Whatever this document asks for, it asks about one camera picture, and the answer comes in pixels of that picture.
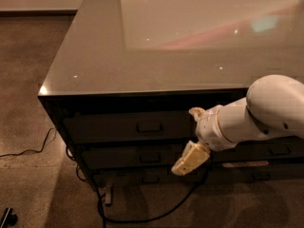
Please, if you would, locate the drawer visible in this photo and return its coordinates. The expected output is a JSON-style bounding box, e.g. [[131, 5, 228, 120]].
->
[[82, 144, 185, 169], [64, 111, 191, 143], [93, 166, 206, 187], [213, 137, 304, 162]]

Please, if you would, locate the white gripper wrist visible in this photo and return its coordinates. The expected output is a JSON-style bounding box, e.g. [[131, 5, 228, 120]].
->
[[171, 105, 237, 176]]

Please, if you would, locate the dark cabinet with glossy top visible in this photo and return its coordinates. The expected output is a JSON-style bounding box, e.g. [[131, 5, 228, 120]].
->
[[39, 0, 304, 189]]

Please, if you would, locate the black object on floor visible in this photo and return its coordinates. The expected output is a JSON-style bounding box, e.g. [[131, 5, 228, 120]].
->
[[0, 208, 18, 228]]

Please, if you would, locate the thick black floor cable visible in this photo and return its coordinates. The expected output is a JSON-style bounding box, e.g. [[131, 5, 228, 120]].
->
[[65, 142, 210, 228]]

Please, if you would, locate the thin black floor cable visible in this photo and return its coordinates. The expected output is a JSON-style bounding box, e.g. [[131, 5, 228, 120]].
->
[[0, 127, 57, 159]]

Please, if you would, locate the dark wall baseboard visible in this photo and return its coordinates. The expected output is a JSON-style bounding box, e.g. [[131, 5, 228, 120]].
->
[[0, 9, 78, 17]]

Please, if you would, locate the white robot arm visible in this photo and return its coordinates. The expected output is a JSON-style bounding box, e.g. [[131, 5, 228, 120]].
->
[[171, 75, 304, 176]]

